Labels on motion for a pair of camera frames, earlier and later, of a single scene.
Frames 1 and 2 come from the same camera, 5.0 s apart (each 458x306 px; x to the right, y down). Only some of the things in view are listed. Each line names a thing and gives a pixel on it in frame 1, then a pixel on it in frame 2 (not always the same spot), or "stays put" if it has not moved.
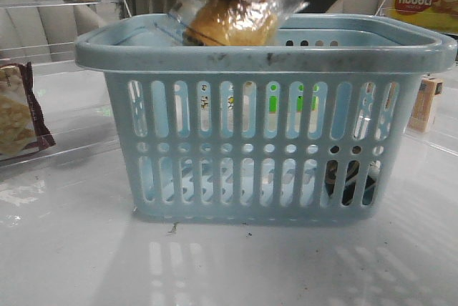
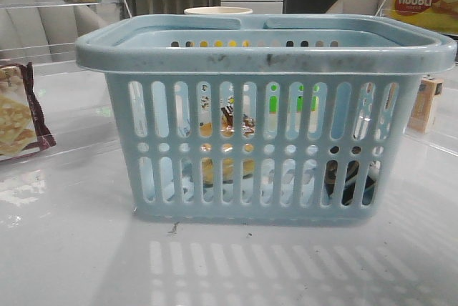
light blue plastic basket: [308, 131] stays put
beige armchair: [371, 2] stays put
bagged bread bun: [203, 18] to [227, 130]
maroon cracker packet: [22, 125] stays put
